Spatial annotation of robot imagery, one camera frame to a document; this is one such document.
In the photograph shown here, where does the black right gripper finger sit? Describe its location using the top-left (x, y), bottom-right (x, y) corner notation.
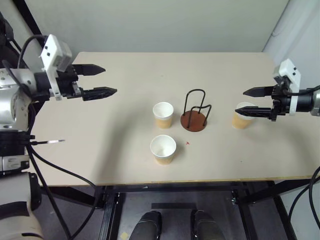
top-left (242, 85), bottom-right (275, 98)
top-left (234, 106), bottom-right (273, 120)

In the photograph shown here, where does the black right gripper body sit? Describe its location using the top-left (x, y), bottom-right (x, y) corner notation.
top-left (269, 83), bottom-right (293, 123)

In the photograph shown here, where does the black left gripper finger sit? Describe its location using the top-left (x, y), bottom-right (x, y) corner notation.
top-left (81, 86), bottom-right (118, 102)
top-left (73, 63), bottom-right (106, 77)

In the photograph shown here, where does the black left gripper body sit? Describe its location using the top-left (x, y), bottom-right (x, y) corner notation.
top-left (55, 64), bottom-right (85, 101)

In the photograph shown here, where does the brown white paper cup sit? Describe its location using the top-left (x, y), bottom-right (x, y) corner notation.
top-left (152, 101), bottom-right (175, 130)
top-left (231, 101), bottom-right (257, 131)
top-left (149, 134), bottom-right (178, 167)

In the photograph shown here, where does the thin black silver rod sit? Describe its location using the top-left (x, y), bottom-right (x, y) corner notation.
top-left (29, 139), bottom-right (66, 146)

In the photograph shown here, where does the dark background equipment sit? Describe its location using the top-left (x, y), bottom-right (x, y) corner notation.
top-left (0, 11), bottom-right (24, 70)

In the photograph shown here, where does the black grey robot waist box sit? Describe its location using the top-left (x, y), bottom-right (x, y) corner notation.
top-left (0, 129), bottom-right (36, 177)

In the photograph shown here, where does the dark rounded robot foot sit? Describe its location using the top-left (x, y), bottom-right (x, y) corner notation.
top-left (190, 209), bottom-right (224, 240)
top-left (128, 210), bottom-right (163, 240)

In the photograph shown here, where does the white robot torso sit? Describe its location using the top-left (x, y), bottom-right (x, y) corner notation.
top-left (0, 171), bottom-right (44, 240)

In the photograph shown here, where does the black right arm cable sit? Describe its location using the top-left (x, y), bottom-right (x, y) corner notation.
top-left (281, 83), bottom-right (320, 97)

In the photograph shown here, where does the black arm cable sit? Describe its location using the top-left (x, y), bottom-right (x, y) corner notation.
top-left (281, 83), bottom-right (320, 97)
top-left (17, 34), bottom-right (50, 87)

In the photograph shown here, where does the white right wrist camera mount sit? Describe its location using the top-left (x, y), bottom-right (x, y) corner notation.
top-left (272, 58), bottom-right (301, 118)

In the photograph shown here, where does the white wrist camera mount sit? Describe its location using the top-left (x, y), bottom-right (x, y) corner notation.
top-left (39, 33), bottom-right (73, 101)
top-left (272, 58), bottom-right (301, 118)

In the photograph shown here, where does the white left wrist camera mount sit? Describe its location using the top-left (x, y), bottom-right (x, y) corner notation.
top-left (39, 33), bottom-right (73, 101)

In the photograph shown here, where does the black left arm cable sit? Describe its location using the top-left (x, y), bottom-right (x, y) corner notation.
top-left (17, 34), bottom-right (50, 87)

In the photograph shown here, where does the black wire wooden-base cup holder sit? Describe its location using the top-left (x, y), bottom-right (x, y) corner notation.
top-left (180, 88), bottom-right (214, 133)

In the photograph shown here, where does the black slanted frame beam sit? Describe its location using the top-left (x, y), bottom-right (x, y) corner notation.
top-left (15, 0), bottom-right (45, 37)

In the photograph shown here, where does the long black cable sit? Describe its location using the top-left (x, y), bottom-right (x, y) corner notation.
top-left (27, 139), bottom-right (73, 240)
top-left (26, 99), bottom-right (98, 240)

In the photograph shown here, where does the looping black cable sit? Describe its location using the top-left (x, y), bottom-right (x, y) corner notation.
top-left (287, 165), bottom-right (320, 240)

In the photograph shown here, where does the black metal table frame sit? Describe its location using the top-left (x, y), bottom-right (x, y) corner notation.
top-left (46, 177), bottom-right (320, 240)

